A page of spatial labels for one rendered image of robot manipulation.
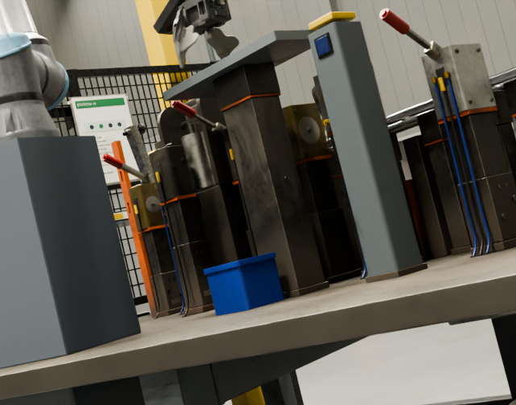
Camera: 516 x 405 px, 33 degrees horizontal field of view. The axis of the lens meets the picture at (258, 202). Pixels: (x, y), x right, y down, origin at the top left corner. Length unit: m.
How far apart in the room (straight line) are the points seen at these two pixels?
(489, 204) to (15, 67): 0.91
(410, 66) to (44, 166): 9.04
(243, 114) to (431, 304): 0.77
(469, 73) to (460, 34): 8.75
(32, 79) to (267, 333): 0.82
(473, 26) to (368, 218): 8.84
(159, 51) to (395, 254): 1.98
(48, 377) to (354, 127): 0.64
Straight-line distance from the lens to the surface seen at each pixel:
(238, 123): 1.71
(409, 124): 2.00
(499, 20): 10.19
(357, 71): 1.52
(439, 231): 1.82
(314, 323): 1.12
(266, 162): 1.66
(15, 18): 1.95
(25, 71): 1.77
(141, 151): 2.38
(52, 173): 1.68
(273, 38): 1.57
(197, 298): 1.99
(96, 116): 3.01
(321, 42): 1.53
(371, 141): 1.49
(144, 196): 2.34
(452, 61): 1.56
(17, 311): 1.69
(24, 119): 1.73
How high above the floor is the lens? 0.78
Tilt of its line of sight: 4 degrees up
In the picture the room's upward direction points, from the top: 14 degrees counter-clockwise
